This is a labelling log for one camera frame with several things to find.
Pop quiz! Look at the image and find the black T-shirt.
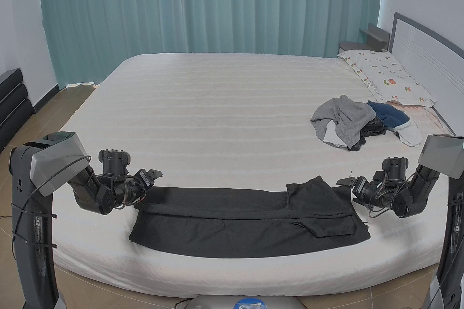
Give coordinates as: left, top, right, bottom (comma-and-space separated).
129, 175, 371, 259

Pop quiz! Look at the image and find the bed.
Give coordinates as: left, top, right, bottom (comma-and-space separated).
54, 12, 464, 295

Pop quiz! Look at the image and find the black chest of drawers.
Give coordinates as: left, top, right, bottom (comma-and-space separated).
0, 69, 35, 152

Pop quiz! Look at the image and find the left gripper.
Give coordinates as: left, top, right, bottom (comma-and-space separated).
129, 169, 163, 197

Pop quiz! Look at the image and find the grey bedside table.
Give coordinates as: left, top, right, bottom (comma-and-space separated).
339, 23, 391, 54

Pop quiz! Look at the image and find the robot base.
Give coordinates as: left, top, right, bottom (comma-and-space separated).
183, 293, 304, 309

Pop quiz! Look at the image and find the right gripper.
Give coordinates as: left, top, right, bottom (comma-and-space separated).
336, 176, 377, 205

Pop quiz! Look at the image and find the pile of clothes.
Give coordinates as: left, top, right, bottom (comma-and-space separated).
311, 95, 423, 152

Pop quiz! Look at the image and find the white printed pillow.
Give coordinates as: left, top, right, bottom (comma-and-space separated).
337, 49, 436, 108

